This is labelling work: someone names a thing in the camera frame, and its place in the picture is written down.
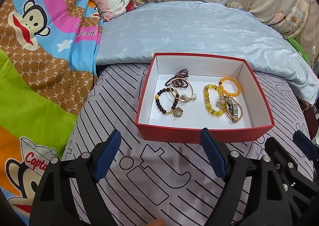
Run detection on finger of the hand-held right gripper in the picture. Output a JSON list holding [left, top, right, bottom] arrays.
[[265, 137, 314, 226], [293, 131, 319, 160]]

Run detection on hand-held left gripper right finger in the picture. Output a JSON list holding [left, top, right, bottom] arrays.
[[200, 127, 285, 226]]

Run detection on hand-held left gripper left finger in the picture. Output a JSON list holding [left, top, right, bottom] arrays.
[[30, 129, 122, 226]]

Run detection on silver wristwatch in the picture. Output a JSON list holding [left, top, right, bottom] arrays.
[[225, 100, 240, 123]]

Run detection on gold bead chain bracelet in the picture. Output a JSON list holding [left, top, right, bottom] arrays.
[[224, 99, 244, 121]]

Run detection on translucent yellow bead bracelet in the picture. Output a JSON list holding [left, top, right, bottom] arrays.
[[203, 84, 228, 117]]

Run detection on gold bangle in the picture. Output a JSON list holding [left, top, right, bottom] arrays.
[[169, 80, 197, 104]]

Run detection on silver pendant earrings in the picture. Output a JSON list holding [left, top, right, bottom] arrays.
[[179, 93, 198, 103]]

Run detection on orange bead bracelet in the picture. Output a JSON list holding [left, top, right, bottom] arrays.
[[219, 77, 242, 97]]

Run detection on dark brown bead bracelet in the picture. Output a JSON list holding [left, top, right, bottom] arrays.
[[155, 88, 180, 115]]

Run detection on dark red bead necklace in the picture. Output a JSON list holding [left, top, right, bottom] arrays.
[[165, 69, 192, 90]]

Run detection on red cardboard box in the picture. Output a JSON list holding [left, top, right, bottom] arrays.
[[135, 52, 276, 145]]

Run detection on person's left hand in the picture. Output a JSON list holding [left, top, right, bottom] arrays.
[[147, 218, 166, 226]]

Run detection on dark bedside furniture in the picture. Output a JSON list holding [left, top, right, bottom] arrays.
[[300, 67, 319, 142]]

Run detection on grey striped bed sheet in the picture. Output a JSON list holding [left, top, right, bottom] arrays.
[[61, 63, 317, 226]]

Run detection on green plastic object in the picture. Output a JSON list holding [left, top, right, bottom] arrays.
[[287, 37, 309, 67]]

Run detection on cartoon monkey blanket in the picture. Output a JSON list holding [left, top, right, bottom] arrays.
[[0, 0, 104, 219]]

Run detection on beige curtain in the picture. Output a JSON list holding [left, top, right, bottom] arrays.
[[299, 0, 319, 55]]

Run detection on light blue quilt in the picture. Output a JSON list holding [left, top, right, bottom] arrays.
[[96, 1, 319, 106]]

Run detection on white cable with switch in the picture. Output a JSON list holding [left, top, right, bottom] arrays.
[[309, 0, 318, 67]]

